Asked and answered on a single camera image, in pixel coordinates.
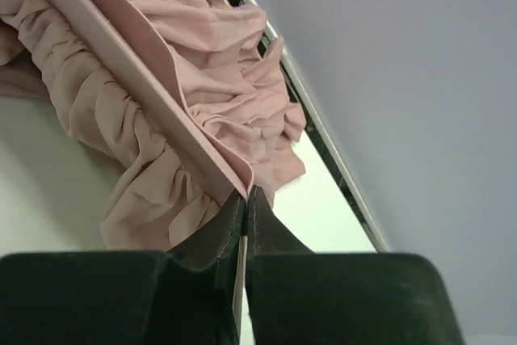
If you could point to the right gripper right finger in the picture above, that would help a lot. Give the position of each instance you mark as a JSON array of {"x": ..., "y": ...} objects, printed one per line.
[{"x": 297, "y": 296}]

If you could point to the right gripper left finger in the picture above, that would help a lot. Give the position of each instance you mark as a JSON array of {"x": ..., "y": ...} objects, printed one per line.
[{"x": 188, "y": 295}]

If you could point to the pink skirt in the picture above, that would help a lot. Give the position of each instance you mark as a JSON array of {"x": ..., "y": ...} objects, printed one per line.
[{"x": 176, "y": 91}]

